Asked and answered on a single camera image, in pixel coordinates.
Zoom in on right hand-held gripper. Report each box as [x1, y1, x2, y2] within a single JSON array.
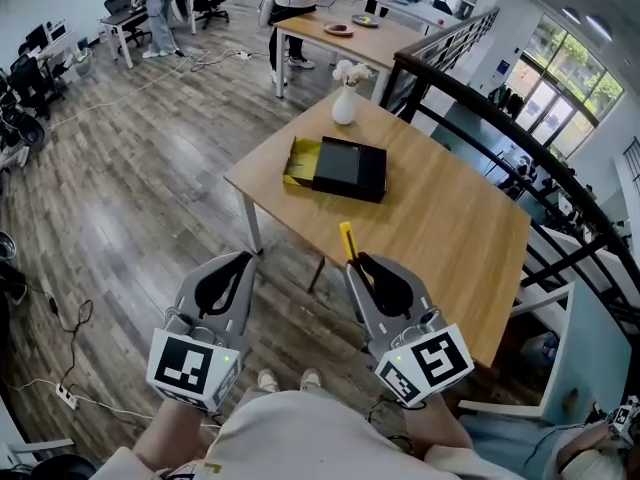
[[344, 252, 475, 410]]

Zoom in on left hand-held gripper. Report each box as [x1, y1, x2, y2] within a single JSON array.
[[145, 250, 259, 414]]

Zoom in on yellow small item cutter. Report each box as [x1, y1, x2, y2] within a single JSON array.
[[339, 221, 359, 265]]

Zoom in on black box with yellow drawer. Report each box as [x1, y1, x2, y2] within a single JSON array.
[[282, 135, 389, 205]]

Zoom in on person's left forearm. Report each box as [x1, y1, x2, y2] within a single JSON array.
[[132, 397, 227, 470]]

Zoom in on person's right forearm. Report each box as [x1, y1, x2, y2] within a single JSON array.
[[401, 395, 474, 458]]

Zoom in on wooden table with white legs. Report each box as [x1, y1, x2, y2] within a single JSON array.
[[223, 87, 532, 369]]

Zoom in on person's left white shoe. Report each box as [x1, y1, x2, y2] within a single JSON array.
[[256, 368, 280, 395]]

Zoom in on person's beige clothing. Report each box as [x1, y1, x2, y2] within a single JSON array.
[[89, 386, 527, 480]]

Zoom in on white ceramic vase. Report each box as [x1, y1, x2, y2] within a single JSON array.
[[331, 83, 359, 126]]

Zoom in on black metal railing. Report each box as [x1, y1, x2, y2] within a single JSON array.
[[379, 6, 640, 332]]

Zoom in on glass entrance doors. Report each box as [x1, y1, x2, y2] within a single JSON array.
[[513, 15, 626, 158]]

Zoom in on long wooden table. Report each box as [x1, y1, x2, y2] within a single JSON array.
[[273, 9, 427, 100]]

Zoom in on grey waste bin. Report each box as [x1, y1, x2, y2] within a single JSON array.
[[74, 47, 94, 78]]

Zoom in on white desk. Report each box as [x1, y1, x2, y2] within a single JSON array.
[[98, 7, 151, 70]]

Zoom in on computer monitor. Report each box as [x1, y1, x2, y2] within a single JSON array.
[[24, 23, 50, 52]]

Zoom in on black floor cable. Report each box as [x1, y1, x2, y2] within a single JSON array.
[[29, 277, 95, 392]]

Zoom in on white metal frame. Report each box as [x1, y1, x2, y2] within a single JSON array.
[[456, 281, 577, 415]]

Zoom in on white floor cable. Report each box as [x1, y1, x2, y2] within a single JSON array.
[[47, 47, 241, 130]]

